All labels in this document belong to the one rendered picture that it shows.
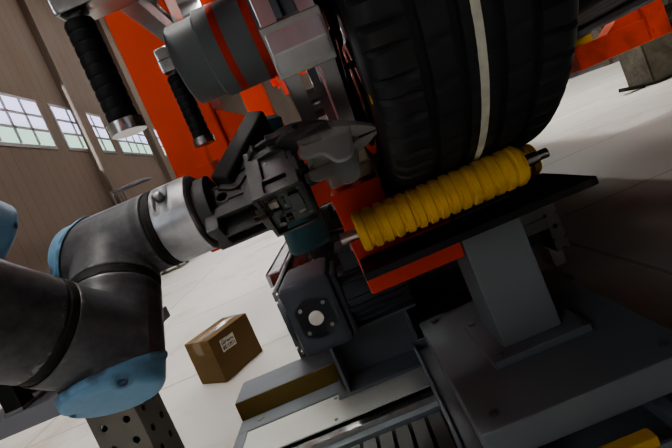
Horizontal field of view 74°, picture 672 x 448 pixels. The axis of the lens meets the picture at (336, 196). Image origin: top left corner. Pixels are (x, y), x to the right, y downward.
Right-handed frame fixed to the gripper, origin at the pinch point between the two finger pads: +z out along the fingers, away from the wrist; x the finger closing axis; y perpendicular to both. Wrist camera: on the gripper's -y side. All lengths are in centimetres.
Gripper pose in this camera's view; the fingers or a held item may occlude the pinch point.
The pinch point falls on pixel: (363, 128)
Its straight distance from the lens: 52.3
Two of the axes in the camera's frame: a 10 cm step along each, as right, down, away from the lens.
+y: 2.8, 7.0, -6.5
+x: -2.7, -6.0, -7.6
